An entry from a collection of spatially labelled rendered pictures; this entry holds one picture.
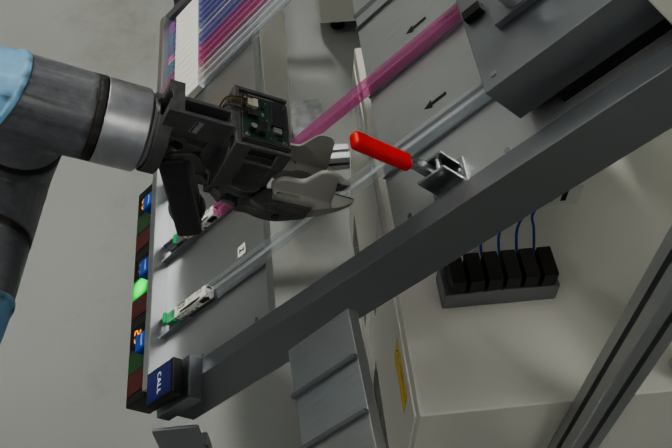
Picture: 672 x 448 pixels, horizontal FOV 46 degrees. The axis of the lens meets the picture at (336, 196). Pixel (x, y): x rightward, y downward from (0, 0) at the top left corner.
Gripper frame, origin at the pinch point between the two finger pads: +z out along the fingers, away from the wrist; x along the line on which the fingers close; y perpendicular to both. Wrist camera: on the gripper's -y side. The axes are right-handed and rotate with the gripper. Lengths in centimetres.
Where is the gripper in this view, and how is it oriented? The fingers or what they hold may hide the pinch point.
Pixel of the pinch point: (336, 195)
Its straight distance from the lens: 79.7
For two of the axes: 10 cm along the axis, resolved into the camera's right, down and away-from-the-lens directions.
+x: -1.1, -7.8, 6.2
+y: 4.7, -5.9, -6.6
